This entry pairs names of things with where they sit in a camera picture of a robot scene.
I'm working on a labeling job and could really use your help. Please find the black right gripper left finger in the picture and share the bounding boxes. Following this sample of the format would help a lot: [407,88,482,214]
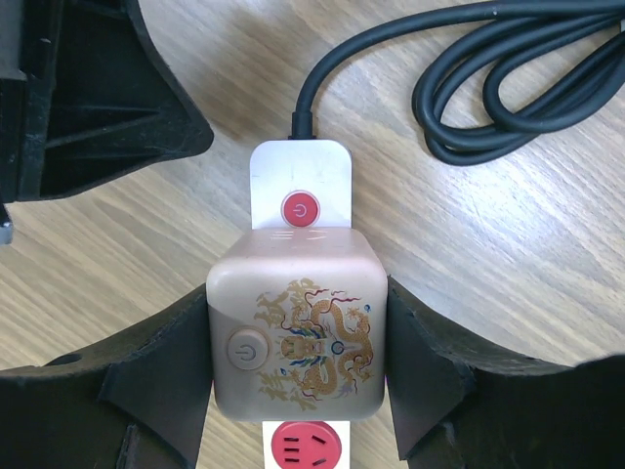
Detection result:
[1,286,213,468]

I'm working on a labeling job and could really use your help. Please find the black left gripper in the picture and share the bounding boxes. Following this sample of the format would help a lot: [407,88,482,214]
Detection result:
[1,1,214,244]

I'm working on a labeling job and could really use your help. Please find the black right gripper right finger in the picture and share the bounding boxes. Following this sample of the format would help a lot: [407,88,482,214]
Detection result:
[385,280,624,468]

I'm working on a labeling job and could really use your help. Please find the beige cube adapter dragon print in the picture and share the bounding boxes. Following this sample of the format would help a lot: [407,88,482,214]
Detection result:
[206,228,388,421]

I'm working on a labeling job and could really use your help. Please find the white power strip red sockets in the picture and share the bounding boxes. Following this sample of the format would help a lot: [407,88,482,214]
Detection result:
[248,138,354,469]

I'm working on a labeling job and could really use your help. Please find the black bundled power cord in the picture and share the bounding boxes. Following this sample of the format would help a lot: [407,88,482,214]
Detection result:
[287,0,625,167]

